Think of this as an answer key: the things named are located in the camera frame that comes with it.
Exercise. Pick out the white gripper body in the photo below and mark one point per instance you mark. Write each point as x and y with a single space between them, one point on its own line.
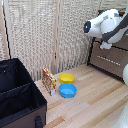
106 45

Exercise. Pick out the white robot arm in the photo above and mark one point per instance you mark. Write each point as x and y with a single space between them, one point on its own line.
106 23

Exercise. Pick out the dark brown drawer cabinet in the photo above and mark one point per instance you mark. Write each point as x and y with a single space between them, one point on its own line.
110 61

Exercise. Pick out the yellow plastic bowl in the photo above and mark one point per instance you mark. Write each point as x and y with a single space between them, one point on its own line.
66 78

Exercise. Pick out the blue plastic bowl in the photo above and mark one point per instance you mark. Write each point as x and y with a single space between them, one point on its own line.
67 90

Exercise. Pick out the yellow snack box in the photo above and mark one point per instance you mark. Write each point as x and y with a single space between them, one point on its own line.
49 81

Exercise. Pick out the black fabric storage box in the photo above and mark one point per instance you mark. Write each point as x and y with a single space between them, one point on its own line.
16 96

